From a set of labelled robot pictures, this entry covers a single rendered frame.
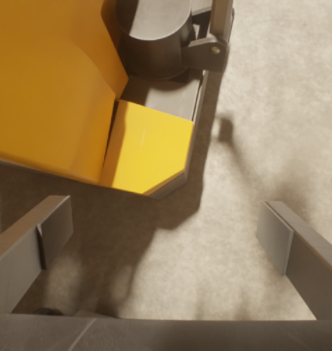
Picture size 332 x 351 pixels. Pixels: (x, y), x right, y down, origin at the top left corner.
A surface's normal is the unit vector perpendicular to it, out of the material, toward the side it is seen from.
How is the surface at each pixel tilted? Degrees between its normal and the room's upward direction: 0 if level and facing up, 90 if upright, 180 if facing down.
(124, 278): 0
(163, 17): 0
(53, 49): 74
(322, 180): 0
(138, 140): 22
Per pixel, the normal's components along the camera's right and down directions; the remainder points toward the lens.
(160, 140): 0.26, -0.06
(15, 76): 0.91, 0.15
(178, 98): -0.11, -0.14
